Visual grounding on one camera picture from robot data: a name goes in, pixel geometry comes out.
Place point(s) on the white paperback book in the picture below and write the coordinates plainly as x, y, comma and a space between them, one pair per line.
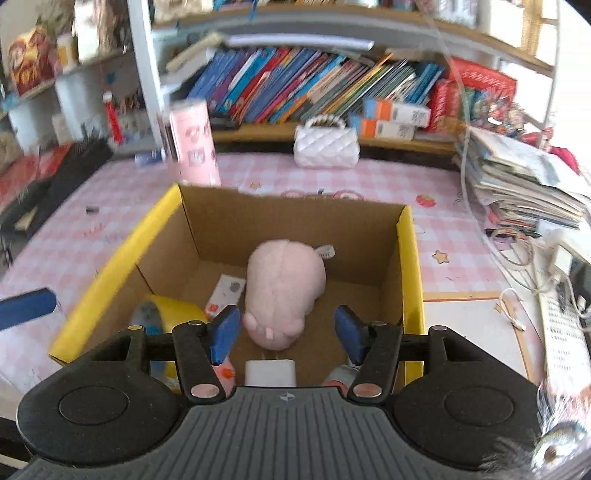
194, 50

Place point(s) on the large pen holder with pens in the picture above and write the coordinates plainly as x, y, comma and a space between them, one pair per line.
138, 117

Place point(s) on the red boxed book set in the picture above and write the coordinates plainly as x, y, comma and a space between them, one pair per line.
480, 87

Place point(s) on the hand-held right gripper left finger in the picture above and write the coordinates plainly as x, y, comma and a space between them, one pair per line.
225, 332

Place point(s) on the flat black box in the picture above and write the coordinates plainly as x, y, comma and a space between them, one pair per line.
23, 207

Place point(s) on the large orange and white carton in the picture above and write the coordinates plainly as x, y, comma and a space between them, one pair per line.
397, 110

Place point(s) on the yellow tape roll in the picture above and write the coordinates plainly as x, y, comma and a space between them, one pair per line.
175, 311

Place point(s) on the small orange and white carton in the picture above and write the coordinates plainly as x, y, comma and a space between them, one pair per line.
388, 130

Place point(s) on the white quilted handbag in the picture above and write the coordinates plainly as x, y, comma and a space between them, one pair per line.
325, 147

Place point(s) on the long row of colourful books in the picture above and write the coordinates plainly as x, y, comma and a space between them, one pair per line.
295, 83

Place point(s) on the small pale green device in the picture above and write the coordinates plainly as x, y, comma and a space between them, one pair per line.
228, 288

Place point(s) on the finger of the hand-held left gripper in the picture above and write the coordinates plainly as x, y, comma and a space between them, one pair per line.
23, 308

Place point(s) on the printed instruction sheet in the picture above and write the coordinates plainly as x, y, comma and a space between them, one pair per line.
563, 332

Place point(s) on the small spray bottle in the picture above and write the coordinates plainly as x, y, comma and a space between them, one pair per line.
148, 158

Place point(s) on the tall black case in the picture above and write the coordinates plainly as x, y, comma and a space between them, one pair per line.
78, 170

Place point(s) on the pink chick plush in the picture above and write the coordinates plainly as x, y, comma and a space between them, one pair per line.
225, 371

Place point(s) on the white bookshelf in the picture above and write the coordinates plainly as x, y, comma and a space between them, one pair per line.
145, 69

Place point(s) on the white charger plug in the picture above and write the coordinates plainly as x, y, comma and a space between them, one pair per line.
270, 371

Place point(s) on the red and gold figure ornament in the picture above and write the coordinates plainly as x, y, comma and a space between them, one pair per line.
30, 60

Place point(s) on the pink checked tablecloth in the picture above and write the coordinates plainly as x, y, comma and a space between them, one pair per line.
120, 198

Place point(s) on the stack of papers and magazines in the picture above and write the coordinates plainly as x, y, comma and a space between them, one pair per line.
517, 184

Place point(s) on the white jar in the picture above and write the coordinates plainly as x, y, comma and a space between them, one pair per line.
67, 50

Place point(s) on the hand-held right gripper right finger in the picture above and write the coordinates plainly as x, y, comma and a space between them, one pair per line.
350, 334

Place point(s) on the red cloth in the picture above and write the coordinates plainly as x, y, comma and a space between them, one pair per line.
561, 154

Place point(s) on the yellow cardboard box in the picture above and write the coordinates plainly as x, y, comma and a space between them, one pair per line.
111, 277

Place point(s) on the pink cylindrical humidifier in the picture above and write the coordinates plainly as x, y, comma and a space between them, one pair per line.
194, 143

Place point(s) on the white paper bag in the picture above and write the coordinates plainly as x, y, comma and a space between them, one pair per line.
97, 27

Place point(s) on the white side shelf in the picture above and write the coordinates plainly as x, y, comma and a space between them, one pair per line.
69, 87

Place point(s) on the pink pig plush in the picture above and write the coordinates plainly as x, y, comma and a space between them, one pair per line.
281, 286

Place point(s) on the red tassel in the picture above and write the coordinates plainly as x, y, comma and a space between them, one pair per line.
114, 120

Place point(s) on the white power strip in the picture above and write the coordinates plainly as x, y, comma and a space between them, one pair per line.
561, 258

